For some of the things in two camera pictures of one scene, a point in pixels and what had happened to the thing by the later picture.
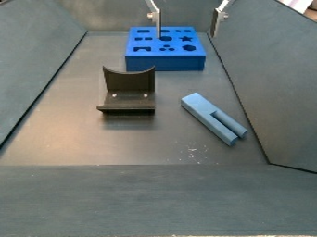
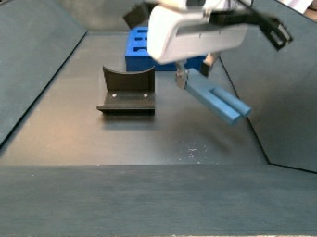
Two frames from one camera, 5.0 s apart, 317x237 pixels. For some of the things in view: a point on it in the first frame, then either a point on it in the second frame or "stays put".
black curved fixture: [129, 92] stays put
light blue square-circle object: [222, 125] → [218, 100]
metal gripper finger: [156, 15] → [181, 74]
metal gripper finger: [220, 17] → [209, 59]
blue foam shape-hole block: [177, 51] stays put
